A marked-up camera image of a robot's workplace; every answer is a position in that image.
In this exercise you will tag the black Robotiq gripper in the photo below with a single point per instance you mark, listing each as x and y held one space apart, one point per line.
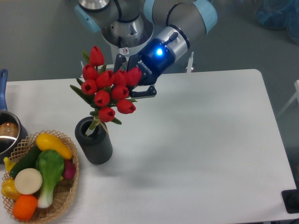
152 60

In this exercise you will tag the red tulip bouquet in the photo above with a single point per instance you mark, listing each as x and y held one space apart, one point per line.
104 89

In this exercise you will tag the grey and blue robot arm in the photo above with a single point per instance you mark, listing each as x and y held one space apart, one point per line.
128 9

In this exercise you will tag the dark grey ribbed vase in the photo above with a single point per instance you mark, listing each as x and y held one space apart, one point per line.
97 147

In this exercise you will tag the yellow squash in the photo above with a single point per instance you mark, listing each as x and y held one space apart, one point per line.
46 141

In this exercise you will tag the purple red radish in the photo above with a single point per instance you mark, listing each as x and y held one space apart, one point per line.
69 170

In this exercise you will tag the green bok choy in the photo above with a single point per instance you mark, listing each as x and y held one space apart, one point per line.
50 164

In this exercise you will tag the dark green cucumber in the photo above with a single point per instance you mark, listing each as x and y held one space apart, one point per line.
27 161

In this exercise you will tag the woven wicker basket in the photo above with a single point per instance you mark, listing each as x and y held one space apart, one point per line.
64 192

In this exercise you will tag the white round radish slice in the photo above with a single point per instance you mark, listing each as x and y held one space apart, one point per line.
28 181

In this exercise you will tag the blue plastic bag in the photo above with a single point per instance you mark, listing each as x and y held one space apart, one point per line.
279 15

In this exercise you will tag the yellow banana tip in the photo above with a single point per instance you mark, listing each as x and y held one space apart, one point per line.
8 164

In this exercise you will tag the yellow bell pepper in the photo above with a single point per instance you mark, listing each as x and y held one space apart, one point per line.
9 190

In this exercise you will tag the orange fruit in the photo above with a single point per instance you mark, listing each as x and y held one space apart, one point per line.
24 207

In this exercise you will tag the black device at table edge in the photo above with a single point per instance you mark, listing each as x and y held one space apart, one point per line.
291 200

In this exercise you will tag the blue handled saucepan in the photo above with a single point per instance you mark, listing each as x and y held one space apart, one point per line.
11 129

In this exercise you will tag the white furniture frame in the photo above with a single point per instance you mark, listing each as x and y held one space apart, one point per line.
291 100

